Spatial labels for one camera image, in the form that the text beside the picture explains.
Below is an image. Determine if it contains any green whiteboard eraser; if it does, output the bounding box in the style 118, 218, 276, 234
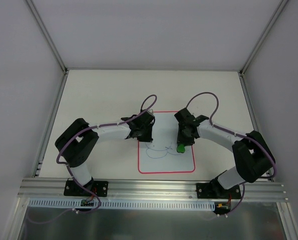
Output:
176, 144, 186, 154

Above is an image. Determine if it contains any pink framed whiteboard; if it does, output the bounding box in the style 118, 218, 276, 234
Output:
138, 111, 196, 175

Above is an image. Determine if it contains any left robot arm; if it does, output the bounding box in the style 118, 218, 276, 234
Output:
55, 111, 155, 196

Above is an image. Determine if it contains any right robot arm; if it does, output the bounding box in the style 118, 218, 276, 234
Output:
174, 108, 275, 199

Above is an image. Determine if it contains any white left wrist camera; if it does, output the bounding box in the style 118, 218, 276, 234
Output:
148, 109, 154, 115

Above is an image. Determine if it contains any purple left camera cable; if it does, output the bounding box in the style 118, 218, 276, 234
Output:
56, 94, 158, 215

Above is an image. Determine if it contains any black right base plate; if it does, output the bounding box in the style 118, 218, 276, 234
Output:
196, 182, 241, 200

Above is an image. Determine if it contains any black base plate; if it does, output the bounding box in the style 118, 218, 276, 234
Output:
196, 182, 241, 200
63, 179, 108, 197

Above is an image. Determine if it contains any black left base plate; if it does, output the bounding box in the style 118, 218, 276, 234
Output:
63, 179, 108, 197

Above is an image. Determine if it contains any aluminium mounting rail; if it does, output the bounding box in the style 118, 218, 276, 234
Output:
17, 177, 289, 203

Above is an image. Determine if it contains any white slotted cable duct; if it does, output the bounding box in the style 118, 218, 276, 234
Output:
28, 198, 215, 212

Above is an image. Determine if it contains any left aluminium frame post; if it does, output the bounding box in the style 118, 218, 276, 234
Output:
24, 0, 67, 73

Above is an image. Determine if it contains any aluminium frame post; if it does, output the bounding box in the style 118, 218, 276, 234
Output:
239, 0, 289, 76
24, 0, 67, 73

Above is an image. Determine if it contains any right aluminium frame post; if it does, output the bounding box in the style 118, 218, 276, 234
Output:
239, 0, 289, 76

